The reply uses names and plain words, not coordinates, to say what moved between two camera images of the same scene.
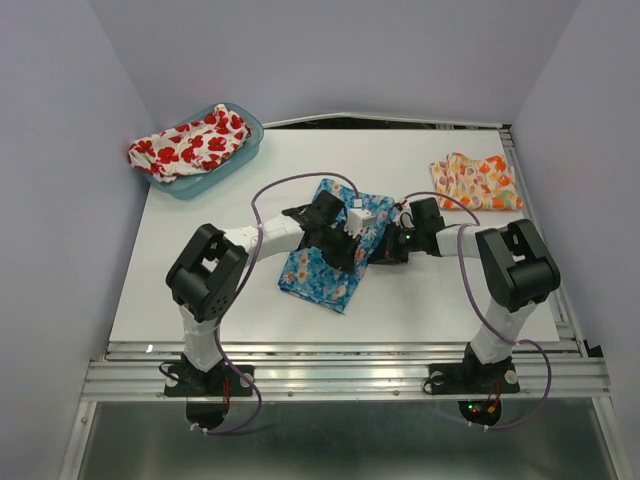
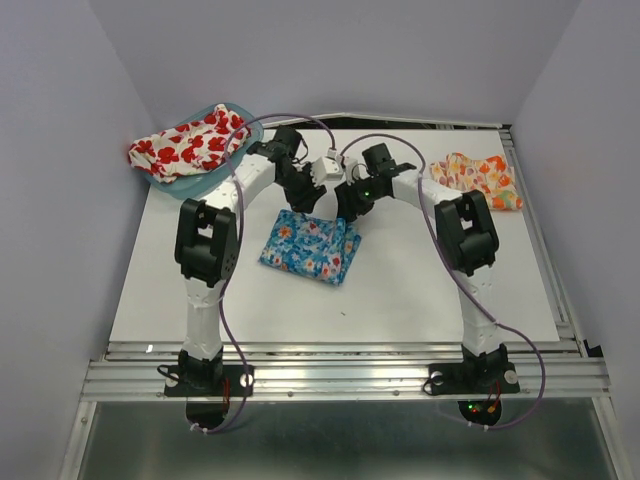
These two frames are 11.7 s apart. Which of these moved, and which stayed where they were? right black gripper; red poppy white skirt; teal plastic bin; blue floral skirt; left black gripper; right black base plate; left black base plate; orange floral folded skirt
Moved: right black gripper; left black gripper; blue floral skirt
Stayed: red poppy white skirt; teal plastic bin; left black base plate; right black base plate; orange floral folded skirt
